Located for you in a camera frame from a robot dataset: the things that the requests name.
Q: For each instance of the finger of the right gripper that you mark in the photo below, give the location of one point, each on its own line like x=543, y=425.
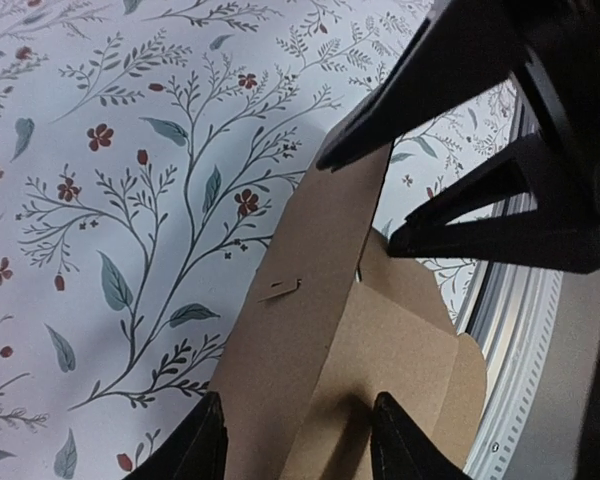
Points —
x=490, y=225
x=461, y=49

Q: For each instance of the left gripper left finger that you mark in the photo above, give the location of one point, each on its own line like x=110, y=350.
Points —
x=195, y=450

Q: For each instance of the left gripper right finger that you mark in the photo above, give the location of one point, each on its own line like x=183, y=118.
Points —
x=400, y=450

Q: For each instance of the brown cardboard box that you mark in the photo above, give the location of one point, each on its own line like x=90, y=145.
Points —
x=329, y=322

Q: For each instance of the floral patterned table mat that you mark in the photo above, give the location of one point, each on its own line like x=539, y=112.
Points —
x=147, y=150

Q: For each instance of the aluminium front rail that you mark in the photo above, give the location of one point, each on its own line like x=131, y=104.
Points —
x=539, y=331

